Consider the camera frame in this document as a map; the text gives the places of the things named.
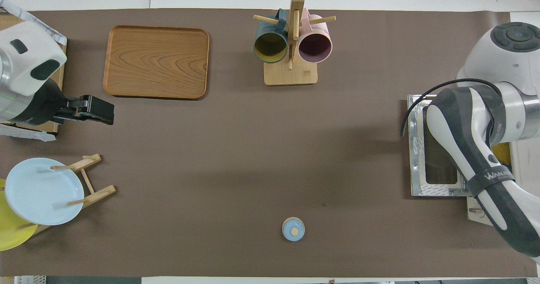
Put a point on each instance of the brown wooden tray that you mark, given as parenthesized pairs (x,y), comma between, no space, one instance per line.
(156,62)

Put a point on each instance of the light blue plate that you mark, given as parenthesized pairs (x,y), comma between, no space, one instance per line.
(42,193)

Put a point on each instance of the wooden plate rack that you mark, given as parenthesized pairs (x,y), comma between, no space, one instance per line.
(99,193)

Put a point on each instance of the yellow plate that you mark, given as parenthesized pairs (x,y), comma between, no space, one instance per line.
(12,235)

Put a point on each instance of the metal base plate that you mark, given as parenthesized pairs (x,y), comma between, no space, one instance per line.
(417,149)

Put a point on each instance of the yellow corn cob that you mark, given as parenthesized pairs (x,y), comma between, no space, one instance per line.
(503,153)

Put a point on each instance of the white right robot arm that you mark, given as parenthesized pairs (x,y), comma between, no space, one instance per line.
(464,140)

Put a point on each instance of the dark blue mug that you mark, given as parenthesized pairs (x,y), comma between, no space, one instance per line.
(270,47)

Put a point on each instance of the brown table mat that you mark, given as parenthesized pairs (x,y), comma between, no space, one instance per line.
(253,149)

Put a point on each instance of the pink mug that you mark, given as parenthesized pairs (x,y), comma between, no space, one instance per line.
(314,47)

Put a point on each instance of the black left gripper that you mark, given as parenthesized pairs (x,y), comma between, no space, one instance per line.
(50,106)

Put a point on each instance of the wooden mug tree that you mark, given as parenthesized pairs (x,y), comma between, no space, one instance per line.
(291,75)

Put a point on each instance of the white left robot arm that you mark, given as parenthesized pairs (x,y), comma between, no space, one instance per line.
(25,60)

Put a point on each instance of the small blue call bell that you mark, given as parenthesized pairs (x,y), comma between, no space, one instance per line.
(293,229)

